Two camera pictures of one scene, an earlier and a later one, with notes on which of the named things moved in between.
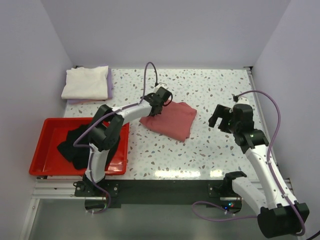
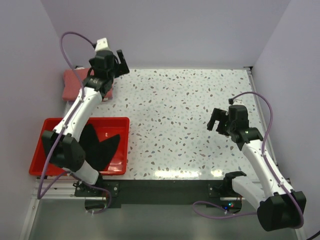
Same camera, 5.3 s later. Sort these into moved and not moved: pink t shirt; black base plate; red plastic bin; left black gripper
Moved: pink t shirt; left black gripper
Not moved: black base plate; red plastic bin
